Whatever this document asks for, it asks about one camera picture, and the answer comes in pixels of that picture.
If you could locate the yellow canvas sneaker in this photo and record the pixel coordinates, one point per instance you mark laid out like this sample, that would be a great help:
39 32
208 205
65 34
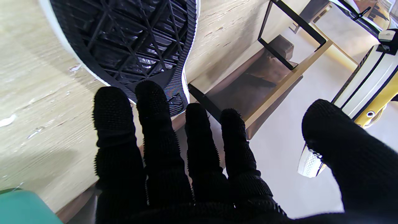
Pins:
130 40
363 93

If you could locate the green plastic basin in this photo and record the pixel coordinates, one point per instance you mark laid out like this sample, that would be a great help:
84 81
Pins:
25 208

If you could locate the brown leather sofa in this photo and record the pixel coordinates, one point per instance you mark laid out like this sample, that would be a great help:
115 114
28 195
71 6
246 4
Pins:
261 77

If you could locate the white paper scrap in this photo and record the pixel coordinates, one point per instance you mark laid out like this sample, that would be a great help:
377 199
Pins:
74 67
6 120

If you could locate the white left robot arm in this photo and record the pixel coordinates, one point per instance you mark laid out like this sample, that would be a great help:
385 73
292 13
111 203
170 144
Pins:
387 35

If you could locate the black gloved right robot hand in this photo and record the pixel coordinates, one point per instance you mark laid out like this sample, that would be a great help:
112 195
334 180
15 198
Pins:
199 186

